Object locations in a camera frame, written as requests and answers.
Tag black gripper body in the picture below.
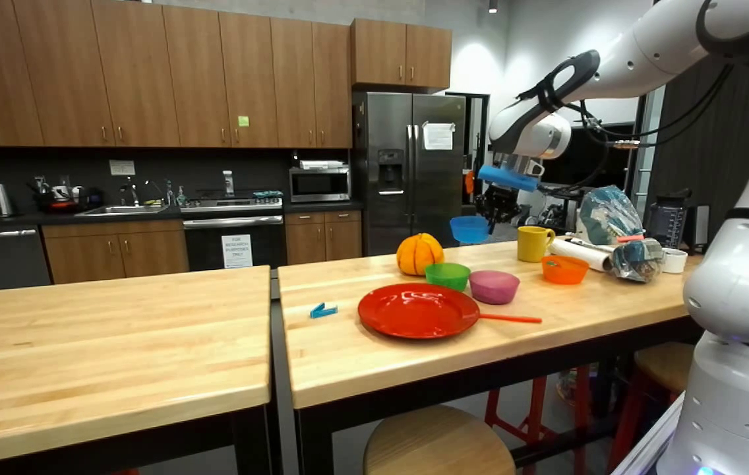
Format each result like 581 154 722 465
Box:
479 184 521 223

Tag blue plastic bowl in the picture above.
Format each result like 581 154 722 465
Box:
449 213 494 247

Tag purple plastic bowl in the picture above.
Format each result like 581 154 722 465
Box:
467 268 521 306

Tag green plastic bowl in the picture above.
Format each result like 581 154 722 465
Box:
425 261 472 293

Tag orange plastic bowl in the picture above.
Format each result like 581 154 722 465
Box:
538 253 591 286

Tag large plastic bag blue contents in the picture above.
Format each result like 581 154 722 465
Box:
575 184 645 247

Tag yellow mug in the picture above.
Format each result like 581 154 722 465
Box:
515 223 559 267

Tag paper sheet on refrigerator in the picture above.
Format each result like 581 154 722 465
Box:
418 120 459 152

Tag white paper towel roll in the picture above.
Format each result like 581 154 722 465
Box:
549 234 614 273

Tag stainless steel refrigerator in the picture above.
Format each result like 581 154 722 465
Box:
351 89 468 257

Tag orange toy pumpkin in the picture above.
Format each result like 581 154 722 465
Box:
396 228 446 280

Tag thin orange stick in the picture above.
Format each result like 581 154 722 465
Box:
476 312 545 327

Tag red plastic plate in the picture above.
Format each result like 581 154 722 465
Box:
355 282 482 343

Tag small clear plastic bag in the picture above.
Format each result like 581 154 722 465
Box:
607 234 664 286

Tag black countertop device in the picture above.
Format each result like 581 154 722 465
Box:
645 197 714 253

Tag brown cabinet above refrigerator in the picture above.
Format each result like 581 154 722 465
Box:
347 19 453 92

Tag narrow brown base cabinet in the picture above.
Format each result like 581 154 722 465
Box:
281 207 363 267

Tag steel microwave oven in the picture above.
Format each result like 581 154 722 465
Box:
286 162 354 206

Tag red metal stool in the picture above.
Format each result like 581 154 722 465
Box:
482 366 600 475

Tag wooden stool red legs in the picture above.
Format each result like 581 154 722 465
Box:
607 341 698 470

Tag round wooden stool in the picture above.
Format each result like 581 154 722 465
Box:
360 403 519 475

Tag paper sheet on oven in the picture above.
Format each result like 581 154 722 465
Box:
218 231 255 272

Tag black built-in oven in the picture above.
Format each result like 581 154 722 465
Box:
182 210 286 272

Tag kitchen sink with faucet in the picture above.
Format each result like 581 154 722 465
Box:
74 174 166 218

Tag wide brown base cabinet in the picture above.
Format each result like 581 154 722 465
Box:
39 218 190 285

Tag blue taped wrist camera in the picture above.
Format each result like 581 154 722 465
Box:
476 160 544 195

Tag brown wall cabinets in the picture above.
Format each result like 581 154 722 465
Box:
0 0 355 149

